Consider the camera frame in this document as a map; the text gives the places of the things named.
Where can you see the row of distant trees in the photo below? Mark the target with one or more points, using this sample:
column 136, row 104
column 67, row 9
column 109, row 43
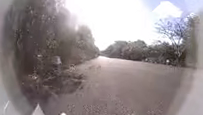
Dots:
column 136, row 50

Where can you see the bare branched tree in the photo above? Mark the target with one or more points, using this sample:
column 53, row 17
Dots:
column 176, row 34

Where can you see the leaf-littered dirt verge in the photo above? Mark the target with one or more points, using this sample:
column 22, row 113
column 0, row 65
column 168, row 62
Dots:
column 51, row 81

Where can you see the grey asphalt road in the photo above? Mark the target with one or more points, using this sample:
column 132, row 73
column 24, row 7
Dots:
column 128, row 85

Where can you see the row of roadside trees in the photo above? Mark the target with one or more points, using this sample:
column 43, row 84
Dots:
column 47, row 34

